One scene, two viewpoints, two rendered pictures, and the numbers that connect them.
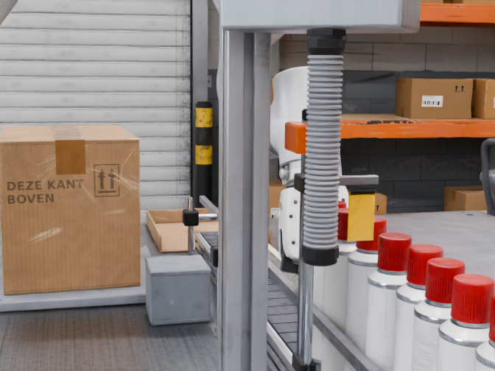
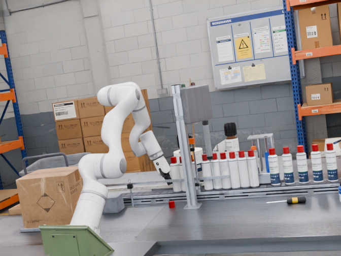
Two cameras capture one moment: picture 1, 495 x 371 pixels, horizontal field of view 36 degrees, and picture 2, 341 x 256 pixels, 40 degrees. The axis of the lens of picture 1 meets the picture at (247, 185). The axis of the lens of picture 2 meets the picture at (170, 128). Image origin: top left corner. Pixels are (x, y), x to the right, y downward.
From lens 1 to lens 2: 2.27 m
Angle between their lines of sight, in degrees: 59
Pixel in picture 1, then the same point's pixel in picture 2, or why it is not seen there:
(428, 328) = (225, 162)
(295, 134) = (192, 140)
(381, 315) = (208, 168)
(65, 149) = (76, 172)
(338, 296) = not seen: hidden behind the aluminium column
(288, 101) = (150, 139)
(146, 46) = not seen: outside the picture
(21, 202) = (72, 193)
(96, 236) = not seen: hidden behind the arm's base
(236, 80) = (185, 132)
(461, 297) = (233, 154)
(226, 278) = (190, 170)
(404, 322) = (216, 165)
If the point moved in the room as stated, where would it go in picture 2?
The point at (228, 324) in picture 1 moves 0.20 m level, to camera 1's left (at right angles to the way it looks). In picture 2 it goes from (192, 179) to (174, 189)
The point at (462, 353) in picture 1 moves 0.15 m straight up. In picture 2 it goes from (235, 162) to (232, 135)
